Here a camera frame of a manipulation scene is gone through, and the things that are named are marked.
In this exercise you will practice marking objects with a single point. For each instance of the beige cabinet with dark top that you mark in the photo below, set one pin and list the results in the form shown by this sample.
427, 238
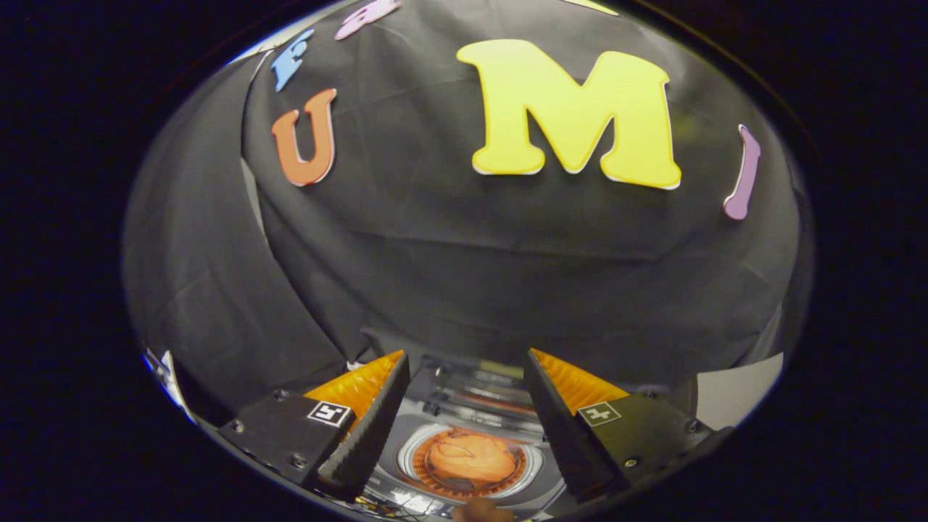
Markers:
739, 391

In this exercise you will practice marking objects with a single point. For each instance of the orange yellow shirt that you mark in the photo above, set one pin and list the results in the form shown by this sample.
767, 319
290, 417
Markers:
471, 457

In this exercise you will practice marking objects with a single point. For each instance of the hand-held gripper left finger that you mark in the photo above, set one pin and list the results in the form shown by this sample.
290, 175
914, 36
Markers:
373, 428

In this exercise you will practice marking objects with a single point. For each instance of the grey washing machine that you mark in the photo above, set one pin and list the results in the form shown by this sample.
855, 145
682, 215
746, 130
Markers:
409, 435

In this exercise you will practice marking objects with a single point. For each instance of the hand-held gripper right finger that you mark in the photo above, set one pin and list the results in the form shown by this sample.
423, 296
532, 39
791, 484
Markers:
554, 428

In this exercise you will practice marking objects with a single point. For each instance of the black backdrop cloth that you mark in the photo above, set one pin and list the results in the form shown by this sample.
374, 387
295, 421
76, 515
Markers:
464, 261

